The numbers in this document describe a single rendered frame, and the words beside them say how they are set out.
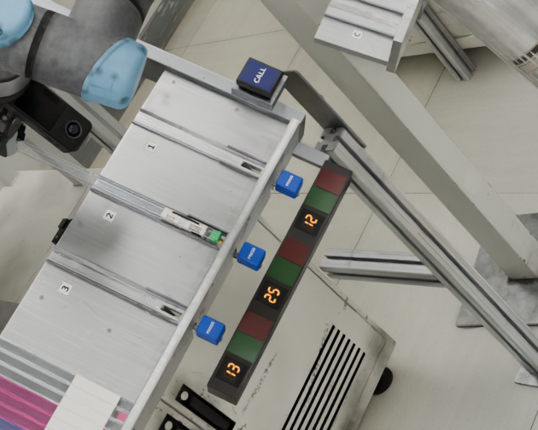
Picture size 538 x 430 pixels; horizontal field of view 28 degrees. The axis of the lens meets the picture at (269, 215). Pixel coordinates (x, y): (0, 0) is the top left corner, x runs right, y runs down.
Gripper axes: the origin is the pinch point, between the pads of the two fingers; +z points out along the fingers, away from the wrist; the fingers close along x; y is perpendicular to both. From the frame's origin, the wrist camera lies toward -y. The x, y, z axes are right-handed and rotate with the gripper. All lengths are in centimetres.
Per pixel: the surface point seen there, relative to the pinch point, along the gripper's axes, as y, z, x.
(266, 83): -24.3, -8.7, -20.8
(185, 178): -21.2, -3.4, -5.8
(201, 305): -30.8, -6.5, 9.0
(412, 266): -58, 25, -22
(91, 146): 22, 194, -76
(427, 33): -47, 70, -93
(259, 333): -38.6, -6.0, 8.4
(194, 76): -15.3, -3.4, -19.3
